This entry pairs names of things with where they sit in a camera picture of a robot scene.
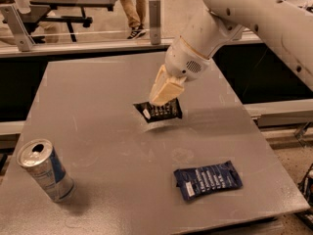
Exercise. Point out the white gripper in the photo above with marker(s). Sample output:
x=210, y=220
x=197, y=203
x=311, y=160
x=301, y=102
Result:
x=185, y=64

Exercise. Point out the black rxbar chocolate wrapper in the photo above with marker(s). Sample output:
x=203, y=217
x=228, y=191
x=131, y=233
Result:
x=152, y=113

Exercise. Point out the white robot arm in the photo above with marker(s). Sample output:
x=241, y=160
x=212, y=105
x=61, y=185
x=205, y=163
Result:
x=285, y=28

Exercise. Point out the blue rxbar wrapper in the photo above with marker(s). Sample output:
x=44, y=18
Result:
x=204, y=180

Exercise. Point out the silver blue redbull can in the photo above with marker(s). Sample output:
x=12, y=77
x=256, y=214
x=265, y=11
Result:
x=39, y=158

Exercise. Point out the person in tan trousers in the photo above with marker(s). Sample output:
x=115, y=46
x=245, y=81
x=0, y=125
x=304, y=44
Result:
x=135, y=11

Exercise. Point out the black crate at right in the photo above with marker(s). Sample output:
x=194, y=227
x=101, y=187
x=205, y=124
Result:
x=306, y=188

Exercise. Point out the grey metal rail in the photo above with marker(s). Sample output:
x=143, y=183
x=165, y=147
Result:
x=141, y=44

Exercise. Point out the grey metal bracket middle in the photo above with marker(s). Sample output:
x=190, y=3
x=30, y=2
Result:
x=154, y=16

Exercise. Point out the grey metal bracket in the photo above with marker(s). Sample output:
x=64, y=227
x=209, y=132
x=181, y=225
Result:
x=154, y=16
x=12, y=17

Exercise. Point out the grey metal bracket left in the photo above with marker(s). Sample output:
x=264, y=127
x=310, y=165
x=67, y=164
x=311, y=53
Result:
x=12, y=17

